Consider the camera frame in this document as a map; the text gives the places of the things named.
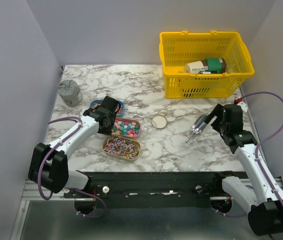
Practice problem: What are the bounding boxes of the pink tray star candies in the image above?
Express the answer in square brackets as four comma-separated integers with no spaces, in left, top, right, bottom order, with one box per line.
[112,117,141,140]

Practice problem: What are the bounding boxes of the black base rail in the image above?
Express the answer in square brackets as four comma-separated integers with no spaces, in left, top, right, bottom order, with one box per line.
[63,171,250,209]

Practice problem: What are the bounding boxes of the aluminium frame rail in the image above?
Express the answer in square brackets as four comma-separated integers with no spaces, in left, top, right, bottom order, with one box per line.
[21,178,283,201]

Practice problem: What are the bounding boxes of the yellow plastic basket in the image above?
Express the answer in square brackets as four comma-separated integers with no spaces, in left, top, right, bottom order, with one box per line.
[159,30,255,99]

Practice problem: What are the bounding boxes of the silver metal scoop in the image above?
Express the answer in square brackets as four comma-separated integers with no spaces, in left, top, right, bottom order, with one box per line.
[185,115,207,143]

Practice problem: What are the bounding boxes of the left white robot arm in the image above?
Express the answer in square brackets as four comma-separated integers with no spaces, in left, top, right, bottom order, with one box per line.
[28,96,121,200]

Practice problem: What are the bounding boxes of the grey drawstring pouch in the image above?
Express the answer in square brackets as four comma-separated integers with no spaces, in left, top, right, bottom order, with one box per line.
[57,79,82,107]

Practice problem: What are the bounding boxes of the green brown bottle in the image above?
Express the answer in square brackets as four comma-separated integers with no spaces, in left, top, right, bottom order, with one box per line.
[184,58,227,74]

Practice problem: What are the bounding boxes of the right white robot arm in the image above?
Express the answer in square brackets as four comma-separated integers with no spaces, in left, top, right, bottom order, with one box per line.
[204,104,283,236]

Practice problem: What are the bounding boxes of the beige tray rainbow lollipops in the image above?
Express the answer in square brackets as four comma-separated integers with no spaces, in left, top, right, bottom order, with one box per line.
[101,135,141,162]

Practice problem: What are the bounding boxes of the blue tray clear lollipops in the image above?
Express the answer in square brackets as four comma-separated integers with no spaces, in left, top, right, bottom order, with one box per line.
[89,99,125,117]

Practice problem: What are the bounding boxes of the clear glass jar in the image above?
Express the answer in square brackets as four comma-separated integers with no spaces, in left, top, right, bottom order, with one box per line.
[140,124,155,137]

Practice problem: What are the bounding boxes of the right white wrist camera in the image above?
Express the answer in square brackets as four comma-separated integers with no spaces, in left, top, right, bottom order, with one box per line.
[234,98,249,113]

